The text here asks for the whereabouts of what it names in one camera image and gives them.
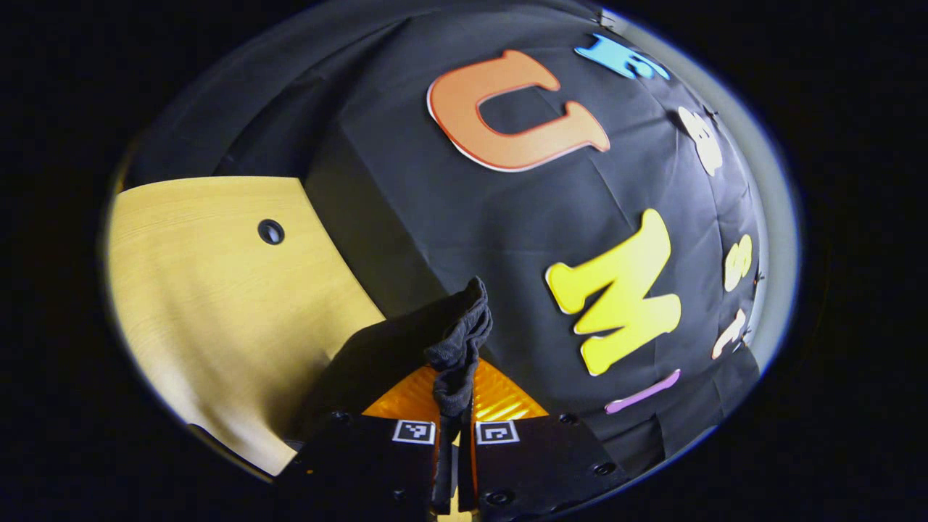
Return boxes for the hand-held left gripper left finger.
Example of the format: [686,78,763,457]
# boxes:
[278,362,443,522]

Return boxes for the black backdrop cloth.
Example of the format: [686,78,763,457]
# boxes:
[123,0,762,476]

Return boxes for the dark grey jeans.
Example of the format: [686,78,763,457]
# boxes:
[294,275,495,512]

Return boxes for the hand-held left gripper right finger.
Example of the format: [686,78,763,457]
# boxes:
[457,357,629,522]

